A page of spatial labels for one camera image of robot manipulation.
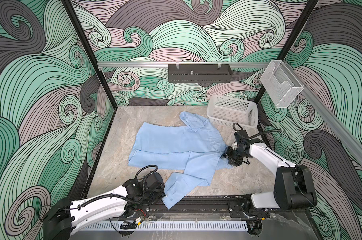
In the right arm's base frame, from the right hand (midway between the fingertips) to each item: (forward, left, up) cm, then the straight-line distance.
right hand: (224, 158), depth 87 cm
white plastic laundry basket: (+43, -10, -5) cm, 44 cm away
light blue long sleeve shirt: (+9, +15, -3) cm, 18 cm away
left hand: (-20, +33, -3) cm, 38 cm away
